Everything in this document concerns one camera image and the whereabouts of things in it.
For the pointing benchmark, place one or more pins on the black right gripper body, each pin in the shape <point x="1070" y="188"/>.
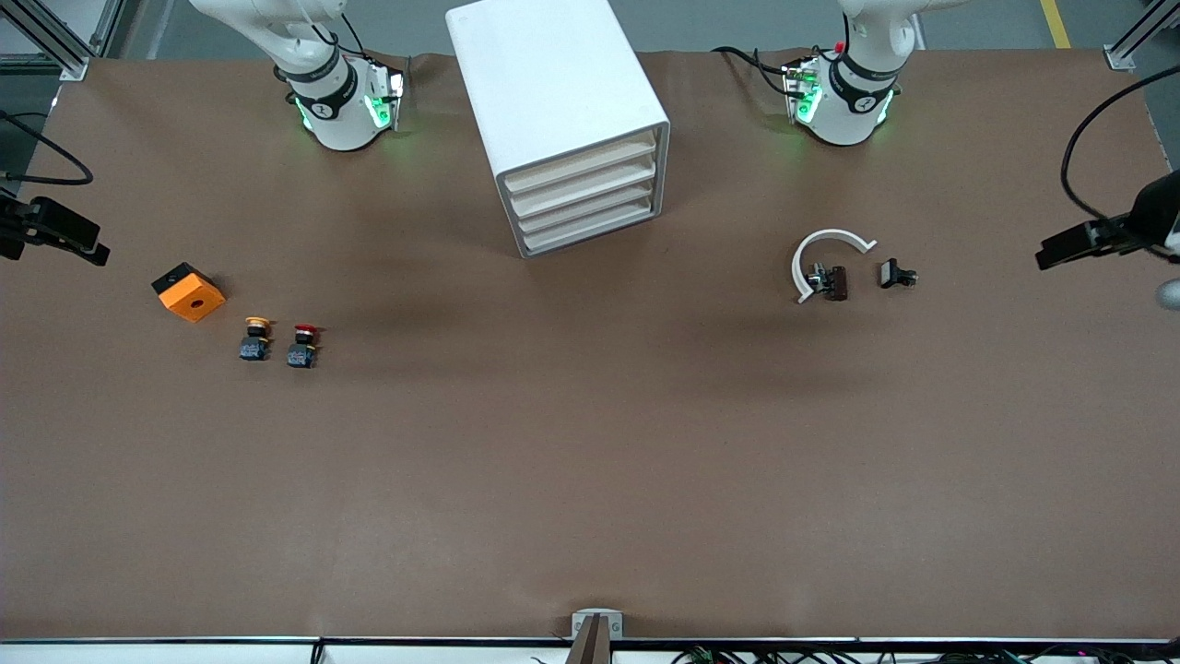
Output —
<point x="13" y="227"/>

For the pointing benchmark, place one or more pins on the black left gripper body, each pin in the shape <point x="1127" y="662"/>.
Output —
<point x="1136" y="226"/>

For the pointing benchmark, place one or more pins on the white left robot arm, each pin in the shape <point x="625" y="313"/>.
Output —
<point x="843" y="120"/>

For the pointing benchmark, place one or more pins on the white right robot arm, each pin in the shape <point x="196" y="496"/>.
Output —
<point x="341" y="120"/>

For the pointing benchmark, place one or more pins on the yellow push button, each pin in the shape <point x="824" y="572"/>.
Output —
<point x="255" y="339"/>

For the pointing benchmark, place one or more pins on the red push button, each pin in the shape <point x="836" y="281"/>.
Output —
<point x="303" y="345"/>

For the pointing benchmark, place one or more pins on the orange box with hole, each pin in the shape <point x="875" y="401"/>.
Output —
<point x="192" y="297"/>

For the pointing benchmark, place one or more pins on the small black clip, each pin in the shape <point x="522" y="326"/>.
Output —
<point x="892" y="273"/>

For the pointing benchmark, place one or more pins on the small brown black component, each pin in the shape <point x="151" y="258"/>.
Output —
<point x="834" y="282"/>

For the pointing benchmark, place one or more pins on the brown paper table cover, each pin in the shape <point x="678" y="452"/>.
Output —
<point x="590" y="461"/>

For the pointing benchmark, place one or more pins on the aluminium frame post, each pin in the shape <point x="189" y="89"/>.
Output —
<point x="55" y="41"/>
<point x="1136" y="41"/>

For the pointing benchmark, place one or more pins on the white curved plastic bracket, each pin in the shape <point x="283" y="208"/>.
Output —
<point x="816" y="242"/>

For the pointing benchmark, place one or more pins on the white table edge rail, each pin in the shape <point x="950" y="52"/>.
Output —
<point x="184" y="651"/>

